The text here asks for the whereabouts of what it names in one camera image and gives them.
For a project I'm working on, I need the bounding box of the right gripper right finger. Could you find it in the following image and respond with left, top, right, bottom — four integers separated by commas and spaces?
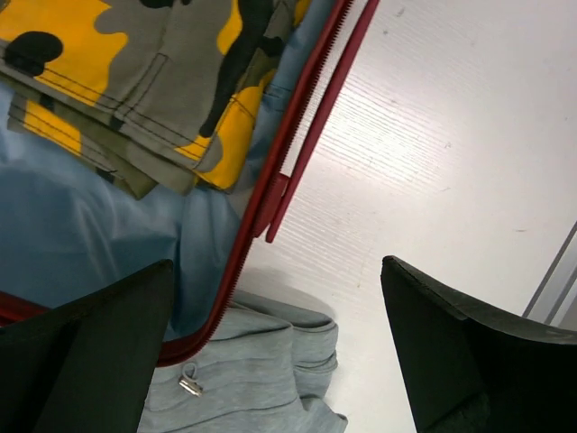
380, 256, 576, 432

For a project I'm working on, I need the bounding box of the green yellow camouflage garment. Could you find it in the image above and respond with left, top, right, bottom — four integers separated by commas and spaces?
1, 1, 309, 198

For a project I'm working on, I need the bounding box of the grey zip hoodie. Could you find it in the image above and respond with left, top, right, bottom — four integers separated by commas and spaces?
138, 291, 348, 432

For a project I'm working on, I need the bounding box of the red open suitcase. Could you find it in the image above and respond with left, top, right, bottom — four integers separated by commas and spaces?
1, 1, 377, 366

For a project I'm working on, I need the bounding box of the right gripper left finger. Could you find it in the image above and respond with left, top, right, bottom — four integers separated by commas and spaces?
1, 260, 174, 432

